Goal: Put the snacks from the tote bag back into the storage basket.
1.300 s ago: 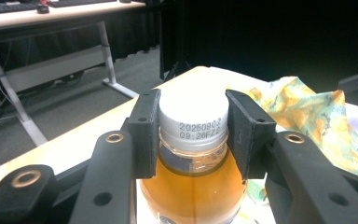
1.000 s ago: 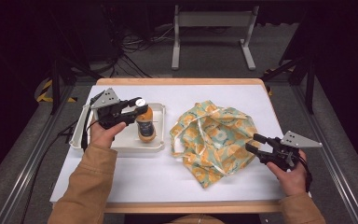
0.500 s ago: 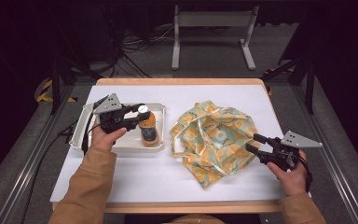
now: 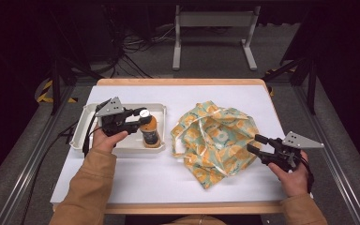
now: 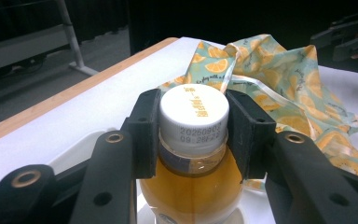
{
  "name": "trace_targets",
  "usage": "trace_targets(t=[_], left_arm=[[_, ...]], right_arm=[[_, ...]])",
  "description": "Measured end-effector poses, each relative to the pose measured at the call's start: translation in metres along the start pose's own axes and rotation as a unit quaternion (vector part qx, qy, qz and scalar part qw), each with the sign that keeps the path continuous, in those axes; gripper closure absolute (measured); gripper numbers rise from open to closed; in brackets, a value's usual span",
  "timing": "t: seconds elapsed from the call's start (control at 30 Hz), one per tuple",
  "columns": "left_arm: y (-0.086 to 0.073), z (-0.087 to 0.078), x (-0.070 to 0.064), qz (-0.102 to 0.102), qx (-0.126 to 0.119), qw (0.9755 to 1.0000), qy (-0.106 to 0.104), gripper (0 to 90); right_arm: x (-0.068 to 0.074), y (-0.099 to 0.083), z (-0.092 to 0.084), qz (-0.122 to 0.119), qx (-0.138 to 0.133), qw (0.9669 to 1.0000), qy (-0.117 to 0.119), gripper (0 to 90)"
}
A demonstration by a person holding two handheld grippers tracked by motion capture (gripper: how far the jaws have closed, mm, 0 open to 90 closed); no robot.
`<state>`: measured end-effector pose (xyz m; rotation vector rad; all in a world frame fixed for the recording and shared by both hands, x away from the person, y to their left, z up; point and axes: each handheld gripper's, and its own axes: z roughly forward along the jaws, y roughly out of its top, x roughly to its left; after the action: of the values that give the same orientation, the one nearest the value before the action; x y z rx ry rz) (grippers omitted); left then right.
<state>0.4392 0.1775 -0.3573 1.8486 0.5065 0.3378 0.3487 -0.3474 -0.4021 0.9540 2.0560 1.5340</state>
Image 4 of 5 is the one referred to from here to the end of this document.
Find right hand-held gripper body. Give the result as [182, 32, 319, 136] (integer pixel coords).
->
[260, 130, 325, 173]

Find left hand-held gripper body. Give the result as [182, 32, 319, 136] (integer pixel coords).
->
[94, 96, 140, 138]

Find orange juice bottle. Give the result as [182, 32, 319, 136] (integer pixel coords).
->
[138, 108, 162, 149]

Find white plastic tray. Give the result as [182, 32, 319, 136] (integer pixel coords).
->
[69, 102, 167, 155]

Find orange-print fabric bag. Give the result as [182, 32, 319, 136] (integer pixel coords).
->
[170, 100, 263, 190]

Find person's left hand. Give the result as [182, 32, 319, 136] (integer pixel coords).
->
[91, 126, 129, 154]

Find person's right hand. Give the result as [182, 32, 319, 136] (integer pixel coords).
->
[267, 149, 310, 199]

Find white table cover sheet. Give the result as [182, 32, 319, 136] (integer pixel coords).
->
[50, 84, 290, 205]

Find black metal stand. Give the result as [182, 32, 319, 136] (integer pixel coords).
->
[262, 8, 320, 115]
[48, 8, 104, 115]

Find yellow-black hazard tape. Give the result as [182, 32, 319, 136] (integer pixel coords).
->
[37, 79, 78, 104]
[265, 67, 296, 97]

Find person's lap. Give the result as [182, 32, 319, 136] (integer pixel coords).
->
[162, 215, 229, 225]

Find white metal stand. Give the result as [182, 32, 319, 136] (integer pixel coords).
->
[172, 4, 262, 71]

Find aluminium floor rail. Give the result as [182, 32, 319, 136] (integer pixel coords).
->
[293, 83, 360, 225]
[0, 83, 76, 225]

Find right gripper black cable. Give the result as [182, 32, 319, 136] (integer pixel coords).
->
[299, 154, 315, 195]

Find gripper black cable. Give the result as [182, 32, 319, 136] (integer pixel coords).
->
[299, 154, 315, 195]
[82, 97, 112, 158]

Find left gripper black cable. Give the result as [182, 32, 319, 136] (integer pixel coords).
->
[82, 97, 112, 158]

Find tangle of floor cables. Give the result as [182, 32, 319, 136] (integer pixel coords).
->
[90, 6, 182, 79]

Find black cable beside table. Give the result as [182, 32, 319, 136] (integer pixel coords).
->
[20, 120, 79, 225]

